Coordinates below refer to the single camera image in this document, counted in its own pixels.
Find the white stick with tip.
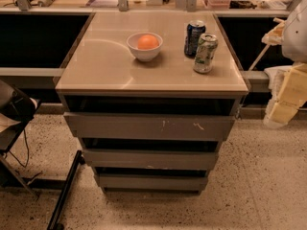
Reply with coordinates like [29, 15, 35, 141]
[248, 17, 283, 71]

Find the orange fruit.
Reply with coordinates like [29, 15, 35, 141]
[137, 34, 159, 50]

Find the black chair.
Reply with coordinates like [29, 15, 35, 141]
[0, 80, 41, 199]

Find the black metal stand leg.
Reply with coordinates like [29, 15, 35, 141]
[46, 150, 84, 230]

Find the green white soda can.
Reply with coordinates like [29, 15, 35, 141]
[194, 33, 218, 74]

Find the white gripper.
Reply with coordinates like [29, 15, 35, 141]
[261, 20, 307, 128]

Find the black cable on floor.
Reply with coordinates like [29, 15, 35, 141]
[8, 128, 31, 169]

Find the white bowl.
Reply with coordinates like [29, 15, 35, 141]
[127, 33, 163, 61]

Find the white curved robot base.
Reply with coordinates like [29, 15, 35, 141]
[264, 65, 291, 90]

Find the grey drawer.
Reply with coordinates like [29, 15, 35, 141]
[64, 112, 234, 141]
[94, 173, 208, 191]
[83, 149, 217, 171]

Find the blue soda can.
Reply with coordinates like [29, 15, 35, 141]
[184, 20, 206, 58]

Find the grey drawer cabinet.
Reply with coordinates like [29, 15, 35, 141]
[56, 10, 248, 179]

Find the grey bottom drawer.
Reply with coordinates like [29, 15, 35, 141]
[94, 173, 208, 191]

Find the grey top drawer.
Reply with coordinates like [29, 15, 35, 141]
[64, 112, 234, 141]

